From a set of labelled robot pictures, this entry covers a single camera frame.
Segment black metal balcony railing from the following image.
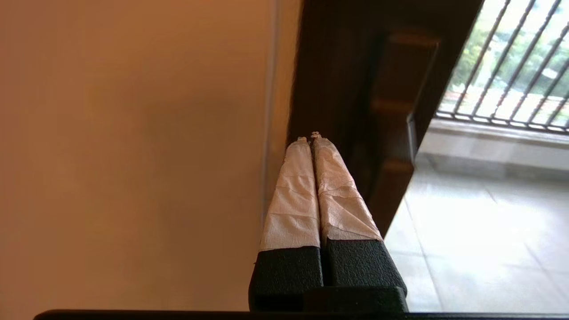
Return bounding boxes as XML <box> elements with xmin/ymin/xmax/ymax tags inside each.
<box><xmin>436</xmin><ymin>0</ymin><xmax>569</xmax><ymax>135</ymax></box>

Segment stone window sill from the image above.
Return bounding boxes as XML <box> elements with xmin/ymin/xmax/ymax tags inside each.
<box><xmin>418</xmin><ymin>118</ymin><xmax>569</xmax><ymax>178</ymax></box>

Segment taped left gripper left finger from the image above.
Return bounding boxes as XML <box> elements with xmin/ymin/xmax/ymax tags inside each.
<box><xmin>248</xmin><ymin>137</ymin><xmax>324</xmax><ymax>311</ymax></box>

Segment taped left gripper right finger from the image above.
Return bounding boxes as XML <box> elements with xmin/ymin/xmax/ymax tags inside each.
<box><xmin>310</xmin><ymin>131</ymin><xmax>407</xmax><ymax>290</ymax></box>

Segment dark framed sliding glass door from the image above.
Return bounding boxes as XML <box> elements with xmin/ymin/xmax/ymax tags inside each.
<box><xmin>284</xmin><ymin>0</ymin><xmax>569</xmax><ymax>312</ymax></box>

